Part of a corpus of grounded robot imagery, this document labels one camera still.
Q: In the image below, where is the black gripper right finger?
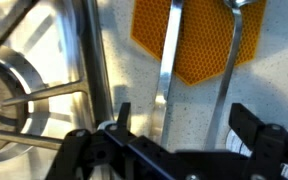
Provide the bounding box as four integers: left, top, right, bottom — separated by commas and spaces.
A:
228, 103, 288, 180

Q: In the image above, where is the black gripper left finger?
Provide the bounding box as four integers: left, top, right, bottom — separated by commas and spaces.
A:
45, 102, 185, 180

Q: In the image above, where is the wide handled silver serving spoon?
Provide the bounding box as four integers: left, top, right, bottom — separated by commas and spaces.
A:
148, 0, 184, 148

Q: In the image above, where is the slotted silver serving spoon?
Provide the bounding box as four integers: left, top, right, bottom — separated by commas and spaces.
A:
203, 0, 262, 151

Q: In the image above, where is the orange hexagonal silicone mat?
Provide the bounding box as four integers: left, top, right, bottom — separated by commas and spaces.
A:
130, 0, 268, 87

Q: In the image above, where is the black cast iron stove grate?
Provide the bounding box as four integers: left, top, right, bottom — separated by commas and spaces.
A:
0, 0, 92, 151

